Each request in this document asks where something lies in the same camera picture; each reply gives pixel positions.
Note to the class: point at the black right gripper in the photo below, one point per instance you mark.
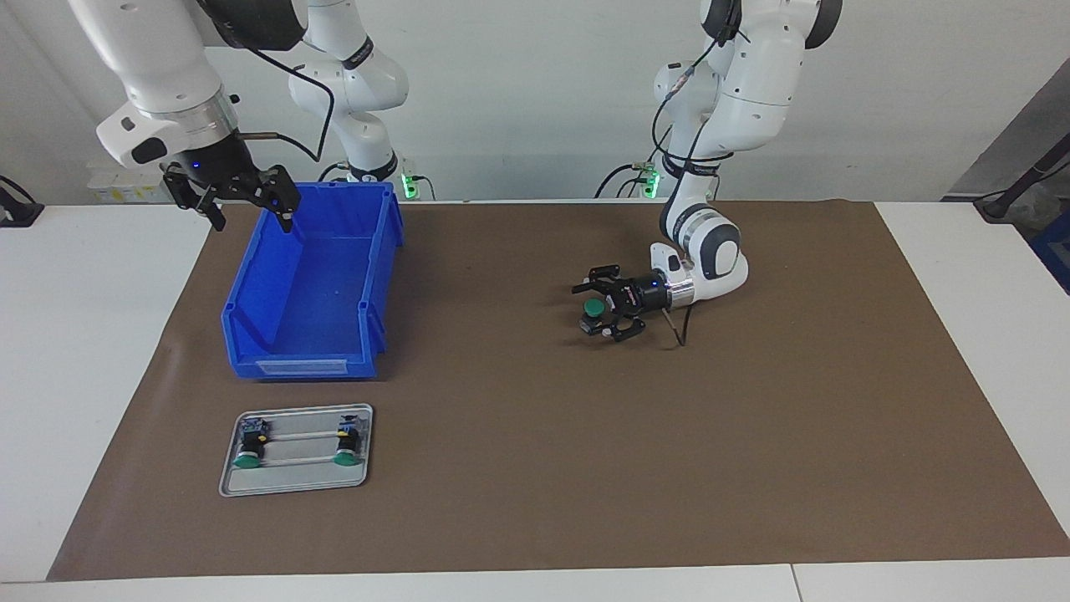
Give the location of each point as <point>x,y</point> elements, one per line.
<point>217,167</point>

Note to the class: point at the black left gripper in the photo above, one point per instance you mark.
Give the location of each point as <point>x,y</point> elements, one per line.
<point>648,293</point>

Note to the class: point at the green push button switch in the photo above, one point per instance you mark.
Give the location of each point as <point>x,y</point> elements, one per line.
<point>593,308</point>
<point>348,439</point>
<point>250,443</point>

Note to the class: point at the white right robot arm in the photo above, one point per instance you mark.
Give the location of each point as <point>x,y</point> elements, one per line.
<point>159,58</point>

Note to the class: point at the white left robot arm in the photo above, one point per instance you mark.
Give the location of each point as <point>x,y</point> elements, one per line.
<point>752,92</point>

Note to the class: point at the blue plastic storage bin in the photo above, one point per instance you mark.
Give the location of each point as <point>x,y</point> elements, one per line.
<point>318,293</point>

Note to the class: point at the brown table mat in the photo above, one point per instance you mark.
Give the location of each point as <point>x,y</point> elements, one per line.
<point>627,460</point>

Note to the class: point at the silver metal tray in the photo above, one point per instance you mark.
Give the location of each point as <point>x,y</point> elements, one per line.
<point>292,481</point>

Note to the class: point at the black stand pole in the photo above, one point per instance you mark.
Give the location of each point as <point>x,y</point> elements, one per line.
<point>999,205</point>

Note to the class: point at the blue crate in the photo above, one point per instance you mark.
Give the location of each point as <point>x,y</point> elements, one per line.
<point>1055,251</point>

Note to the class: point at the white wall socket box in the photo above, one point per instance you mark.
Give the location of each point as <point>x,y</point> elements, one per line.
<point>113,184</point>

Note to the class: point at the black clamp mount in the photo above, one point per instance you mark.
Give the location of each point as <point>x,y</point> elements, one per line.
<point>17,216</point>

